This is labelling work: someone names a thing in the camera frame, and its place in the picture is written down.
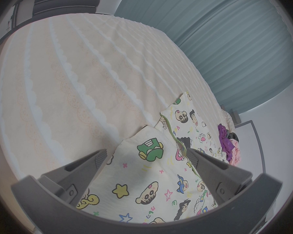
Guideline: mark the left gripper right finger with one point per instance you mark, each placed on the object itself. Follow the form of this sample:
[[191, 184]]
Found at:
[[217, 177]]

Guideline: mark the blue-green curtain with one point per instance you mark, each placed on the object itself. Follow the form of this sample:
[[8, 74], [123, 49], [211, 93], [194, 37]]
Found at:
[[254, 57], [173, 6]]

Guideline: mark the bed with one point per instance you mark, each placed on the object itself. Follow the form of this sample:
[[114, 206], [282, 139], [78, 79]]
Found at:
[[75, 82]]

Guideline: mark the purple satin garment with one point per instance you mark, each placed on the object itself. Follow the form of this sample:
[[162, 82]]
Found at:
[[224, 140]]

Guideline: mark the white printed pyjama top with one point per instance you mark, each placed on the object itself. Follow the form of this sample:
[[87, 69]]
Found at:
[[141, 169]]

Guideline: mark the dark grey garment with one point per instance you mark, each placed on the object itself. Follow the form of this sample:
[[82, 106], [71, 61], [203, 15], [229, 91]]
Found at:
[[233, 136]]

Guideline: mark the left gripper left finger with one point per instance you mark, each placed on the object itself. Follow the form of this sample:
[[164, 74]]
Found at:
[[73, 179]]

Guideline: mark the cream pillow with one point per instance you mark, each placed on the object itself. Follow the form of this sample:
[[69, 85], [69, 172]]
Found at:
[[228, 121]]

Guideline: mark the pink garment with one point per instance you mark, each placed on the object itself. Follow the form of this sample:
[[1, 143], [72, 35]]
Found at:
[[235, 155]]

